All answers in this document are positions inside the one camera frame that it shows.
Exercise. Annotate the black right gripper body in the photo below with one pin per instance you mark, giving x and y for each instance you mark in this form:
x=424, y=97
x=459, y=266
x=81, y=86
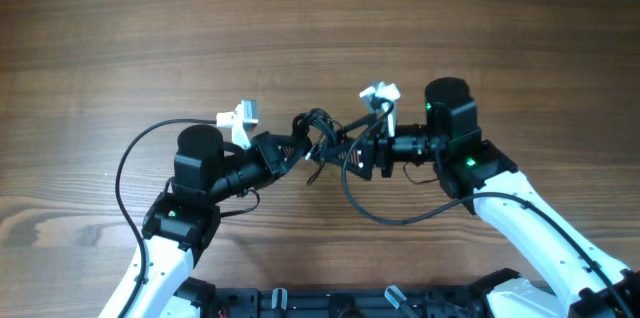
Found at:
x=373, y=154

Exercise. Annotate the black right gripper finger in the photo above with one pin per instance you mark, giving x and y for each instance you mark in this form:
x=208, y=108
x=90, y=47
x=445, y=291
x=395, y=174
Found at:
x=353, y=158
x=343, y=137

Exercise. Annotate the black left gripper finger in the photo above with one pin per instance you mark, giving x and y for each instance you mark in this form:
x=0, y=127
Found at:
x=279, y=169
x=294, y=148

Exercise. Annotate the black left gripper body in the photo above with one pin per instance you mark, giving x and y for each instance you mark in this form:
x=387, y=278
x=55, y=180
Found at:
x=270, y=151

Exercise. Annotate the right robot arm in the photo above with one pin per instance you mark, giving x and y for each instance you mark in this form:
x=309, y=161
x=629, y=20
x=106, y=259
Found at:
x=583, y=280

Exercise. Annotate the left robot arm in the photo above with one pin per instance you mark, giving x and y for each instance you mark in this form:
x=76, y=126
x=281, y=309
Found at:
x=180, y=224

